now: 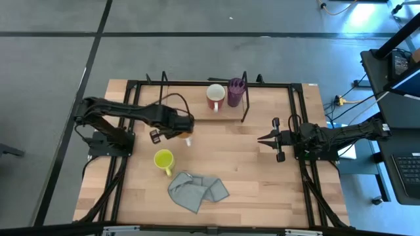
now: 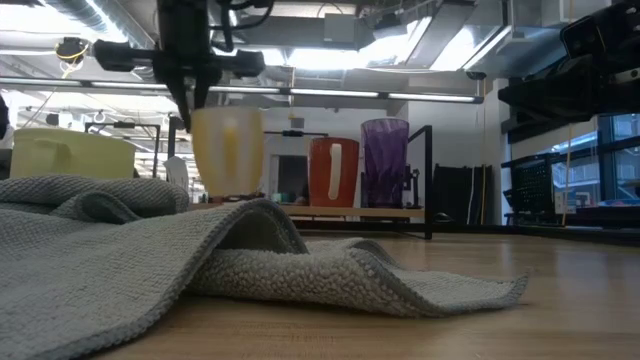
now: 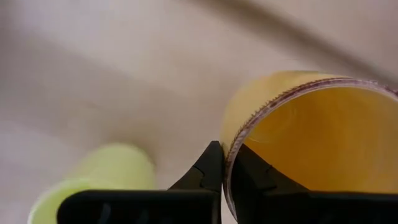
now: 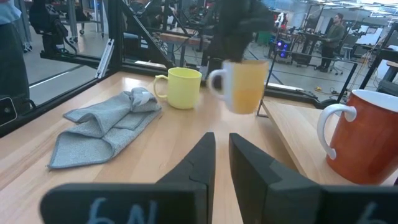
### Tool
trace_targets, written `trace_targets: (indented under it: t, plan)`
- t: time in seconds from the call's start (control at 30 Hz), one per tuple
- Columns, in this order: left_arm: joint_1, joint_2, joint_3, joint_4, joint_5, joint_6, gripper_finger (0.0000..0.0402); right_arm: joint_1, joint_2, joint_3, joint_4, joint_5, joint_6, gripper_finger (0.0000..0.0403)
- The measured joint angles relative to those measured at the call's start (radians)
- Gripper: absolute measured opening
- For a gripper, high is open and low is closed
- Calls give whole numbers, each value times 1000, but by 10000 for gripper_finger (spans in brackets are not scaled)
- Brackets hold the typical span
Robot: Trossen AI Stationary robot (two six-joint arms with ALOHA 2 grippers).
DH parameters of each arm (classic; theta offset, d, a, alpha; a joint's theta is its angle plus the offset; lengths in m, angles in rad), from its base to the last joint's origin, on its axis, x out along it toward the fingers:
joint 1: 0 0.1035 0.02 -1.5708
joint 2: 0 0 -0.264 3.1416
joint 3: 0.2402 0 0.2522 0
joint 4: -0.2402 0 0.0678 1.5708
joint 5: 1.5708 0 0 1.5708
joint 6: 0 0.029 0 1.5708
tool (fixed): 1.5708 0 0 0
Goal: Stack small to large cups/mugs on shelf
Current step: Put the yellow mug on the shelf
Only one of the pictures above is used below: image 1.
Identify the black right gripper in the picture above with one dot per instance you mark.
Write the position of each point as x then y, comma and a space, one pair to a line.
287, 138

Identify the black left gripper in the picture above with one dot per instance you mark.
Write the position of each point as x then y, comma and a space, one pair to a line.
177, 124

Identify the yellow-green mug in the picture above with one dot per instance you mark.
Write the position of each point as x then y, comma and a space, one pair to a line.
164, 159

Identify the red mug white inside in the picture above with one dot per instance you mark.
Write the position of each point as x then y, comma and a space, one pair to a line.
215, 93

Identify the purple tumbler cup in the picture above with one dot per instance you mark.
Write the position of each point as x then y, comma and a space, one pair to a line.
236, 95

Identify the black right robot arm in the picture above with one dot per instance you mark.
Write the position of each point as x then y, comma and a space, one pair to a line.
348, 132

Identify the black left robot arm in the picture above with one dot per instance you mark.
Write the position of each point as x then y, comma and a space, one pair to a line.
131, 109

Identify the grey cloth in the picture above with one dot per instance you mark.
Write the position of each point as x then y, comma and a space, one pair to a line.
193, 193

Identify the yellow power strip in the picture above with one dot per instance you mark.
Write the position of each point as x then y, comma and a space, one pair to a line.
341, 100

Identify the silver aluminium bar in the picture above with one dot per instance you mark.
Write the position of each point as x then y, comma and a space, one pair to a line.
121, 228
302, 232

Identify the black caster wheel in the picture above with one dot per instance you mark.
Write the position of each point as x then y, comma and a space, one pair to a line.
378, 200

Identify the black desk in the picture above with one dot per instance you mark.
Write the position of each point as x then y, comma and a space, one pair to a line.
400, 111

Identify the black keyboard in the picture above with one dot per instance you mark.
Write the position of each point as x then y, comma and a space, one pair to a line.
410, 173

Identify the black electronic box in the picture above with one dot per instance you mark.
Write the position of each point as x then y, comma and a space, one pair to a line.
400, 65

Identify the laptop with blue screen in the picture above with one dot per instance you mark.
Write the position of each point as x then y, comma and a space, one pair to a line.
410, 83

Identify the black metal beam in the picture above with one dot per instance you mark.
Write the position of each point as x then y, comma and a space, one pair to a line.
397, 37

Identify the grey furniture foot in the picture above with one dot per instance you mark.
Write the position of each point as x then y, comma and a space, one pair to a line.
10, 150

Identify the black aluminium table frame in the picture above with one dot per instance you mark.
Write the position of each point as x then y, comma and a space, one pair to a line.
174, 83

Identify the black camera box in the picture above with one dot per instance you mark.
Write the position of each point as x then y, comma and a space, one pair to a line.
212, 230

